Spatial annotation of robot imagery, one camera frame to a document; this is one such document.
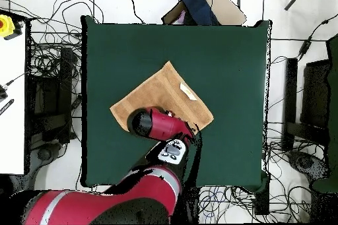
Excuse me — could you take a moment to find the grey round floor base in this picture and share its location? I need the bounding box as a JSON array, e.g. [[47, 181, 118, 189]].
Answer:
[[31, 143, 63, 165]]

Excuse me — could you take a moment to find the green covered side table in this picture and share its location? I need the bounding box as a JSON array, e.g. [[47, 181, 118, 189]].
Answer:
[[311, 34, 338, 194]]

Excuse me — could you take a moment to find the black power adapter cable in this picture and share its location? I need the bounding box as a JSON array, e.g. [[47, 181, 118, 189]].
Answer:
[[296, 18, 338, 60]]

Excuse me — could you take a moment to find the long black floor cable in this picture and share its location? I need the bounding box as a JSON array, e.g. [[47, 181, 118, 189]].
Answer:
[[117, 0, 145, 24]]

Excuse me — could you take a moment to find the black frame stand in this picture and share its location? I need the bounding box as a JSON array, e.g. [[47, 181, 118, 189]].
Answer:
[[281, 57, 331, 152], [26, 46, 76, 145]]

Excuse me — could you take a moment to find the black upright post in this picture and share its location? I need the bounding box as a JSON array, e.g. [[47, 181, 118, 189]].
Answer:
[[253, 186, 271, 216]]

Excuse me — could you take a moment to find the black tangled cable bundle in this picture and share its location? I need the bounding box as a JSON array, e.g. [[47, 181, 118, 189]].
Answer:
[[266, 127, 328, 223]]

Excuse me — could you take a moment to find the orange-brown terry towel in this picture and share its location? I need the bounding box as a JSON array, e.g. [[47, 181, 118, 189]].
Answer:
[[109, 60, 215, 133]]

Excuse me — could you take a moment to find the white desk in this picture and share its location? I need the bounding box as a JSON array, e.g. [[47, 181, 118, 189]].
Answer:
[[0, 21, 27, 176]]

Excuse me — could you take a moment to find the brown cardboard box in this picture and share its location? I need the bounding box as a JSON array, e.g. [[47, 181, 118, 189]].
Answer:
[[161, 0, 248, 26]]

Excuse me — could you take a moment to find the navy blue cloth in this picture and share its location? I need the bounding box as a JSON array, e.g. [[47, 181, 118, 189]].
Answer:
[[176, 0, 220, 26]]

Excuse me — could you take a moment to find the dark green tablecloth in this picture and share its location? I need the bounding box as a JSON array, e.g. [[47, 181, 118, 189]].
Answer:
[[81, 15, 273, 193]]

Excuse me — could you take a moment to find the yellow emergency stop button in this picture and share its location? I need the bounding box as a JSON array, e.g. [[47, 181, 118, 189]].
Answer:
[[0, 14, 23, 41]]

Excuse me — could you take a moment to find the small black desk device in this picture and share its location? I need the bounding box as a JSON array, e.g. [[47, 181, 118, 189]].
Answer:
[[0, 83, 9, 102]]

